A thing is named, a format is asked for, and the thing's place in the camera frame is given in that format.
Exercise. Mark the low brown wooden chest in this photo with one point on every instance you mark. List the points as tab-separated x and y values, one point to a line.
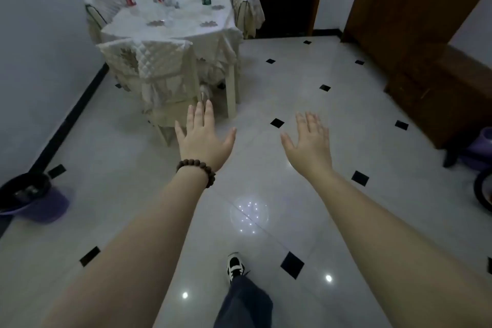
442	101

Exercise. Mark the black and white sneaker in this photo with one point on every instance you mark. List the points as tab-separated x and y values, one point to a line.
234	266

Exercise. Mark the dark blue jeans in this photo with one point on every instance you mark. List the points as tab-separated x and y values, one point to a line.
242	304

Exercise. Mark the white cloth-covered table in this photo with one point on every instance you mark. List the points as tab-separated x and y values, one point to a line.
231	97

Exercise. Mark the cream floral tablecloth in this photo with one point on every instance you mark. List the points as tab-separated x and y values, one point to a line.
180	31

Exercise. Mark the person's left forearm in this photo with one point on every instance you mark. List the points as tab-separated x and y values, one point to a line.
134	262

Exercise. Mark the chair with quilted cream cover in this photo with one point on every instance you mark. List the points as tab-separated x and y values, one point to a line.
251	5
96	1
153	58

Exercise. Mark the person's right hand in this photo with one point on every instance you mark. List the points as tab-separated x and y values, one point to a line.
311	151

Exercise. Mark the black frying pan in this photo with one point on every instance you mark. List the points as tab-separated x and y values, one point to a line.
23	185

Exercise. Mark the tall brown wooden cupboard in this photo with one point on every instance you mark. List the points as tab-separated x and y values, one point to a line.
403	1

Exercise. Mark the purple plastic basin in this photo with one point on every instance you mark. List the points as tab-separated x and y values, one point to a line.
50	208

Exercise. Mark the crumpled clear plastic bag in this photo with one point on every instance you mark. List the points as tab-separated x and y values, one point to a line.
203	91

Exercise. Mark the person's right forearm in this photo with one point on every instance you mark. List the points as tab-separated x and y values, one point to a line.
384	247

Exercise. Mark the person's left hand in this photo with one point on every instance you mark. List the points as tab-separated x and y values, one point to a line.
200	139

